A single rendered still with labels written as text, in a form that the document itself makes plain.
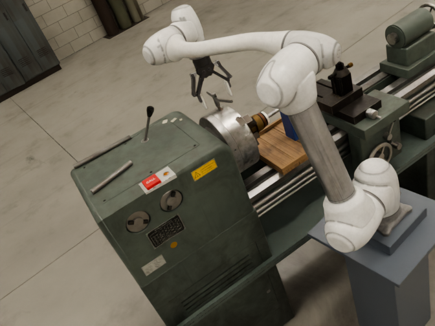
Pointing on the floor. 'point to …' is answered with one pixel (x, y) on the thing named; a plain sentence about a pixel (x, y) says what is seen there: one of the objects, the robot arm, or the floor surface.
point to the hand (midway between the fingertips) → (217, 98)
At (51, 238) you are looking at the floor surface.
